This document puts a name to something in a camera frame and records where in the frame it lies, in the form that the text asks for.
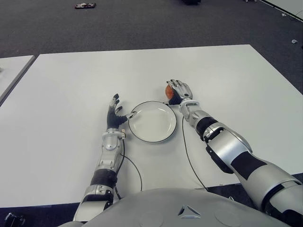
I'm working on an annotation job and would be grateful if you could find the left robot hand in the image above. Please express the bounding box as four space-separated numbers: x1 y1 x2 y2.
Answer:
106 93 137 130

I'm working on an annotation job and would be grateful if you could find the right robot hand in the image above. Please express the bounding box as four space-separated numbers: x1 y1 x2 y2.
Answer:
165 79 194 106

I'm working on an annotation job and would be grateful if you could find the red yellow apple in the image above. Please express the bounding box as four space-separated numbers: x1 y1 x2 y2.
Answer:
165 84 175 99

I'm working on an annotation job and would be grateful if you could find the white plate black rim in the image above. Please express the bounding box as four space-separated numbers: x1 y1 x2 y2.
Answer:
127 101 178 143

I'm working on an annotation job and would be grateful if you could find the grey robot torso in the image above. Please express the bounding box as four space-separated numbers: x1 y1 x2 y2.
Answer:
59 188 294 227

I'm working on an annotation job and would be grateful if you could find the white side table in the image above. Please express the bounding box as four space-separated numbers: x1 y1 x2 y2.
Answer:
0 55 36 106

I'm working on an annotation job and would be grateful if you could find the red black floor item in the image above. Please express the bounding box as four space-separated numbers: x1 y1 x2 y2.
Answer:
75 2 97 9

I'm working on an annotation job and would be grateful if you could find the black device beside torso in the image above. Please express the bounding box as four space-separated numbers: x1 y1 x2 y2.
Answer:
3 212 26 227

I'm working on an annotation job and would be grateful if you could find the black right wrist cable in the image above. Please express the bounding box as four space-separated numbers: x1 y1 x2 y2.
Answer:
181 115 209 191

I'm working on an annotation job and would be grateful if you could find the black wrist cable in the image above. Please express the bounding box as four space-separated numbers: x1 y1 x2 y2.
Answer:
181 115 209 191
115 138 143 201

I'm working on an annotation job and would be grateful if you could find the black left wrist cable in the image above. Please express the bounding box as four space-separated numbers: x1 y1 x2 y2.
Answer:
115 138 143 201

